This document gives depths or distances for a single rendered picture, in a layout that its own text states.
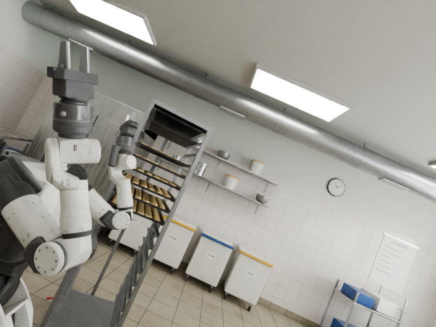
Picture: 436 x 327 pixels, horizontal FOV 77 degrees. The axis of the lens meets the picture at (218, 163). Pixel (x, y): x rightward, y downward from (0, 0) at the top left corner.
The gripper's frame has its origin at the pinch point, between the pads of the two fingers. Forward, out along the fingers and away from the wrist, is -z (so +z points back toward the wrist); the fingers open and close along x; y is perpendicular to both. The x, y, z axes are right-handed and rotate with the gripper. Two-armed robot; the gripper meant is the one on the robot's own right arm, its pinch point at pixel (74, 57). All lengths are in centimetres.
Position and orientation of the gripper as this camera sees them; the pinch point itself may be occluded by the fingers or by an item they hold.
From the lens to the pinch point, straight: 78.9
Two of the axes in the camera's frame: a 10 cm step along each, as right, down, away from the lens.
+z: -1.4, 9.7, 2.0
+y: 8.8, 2.1, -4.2
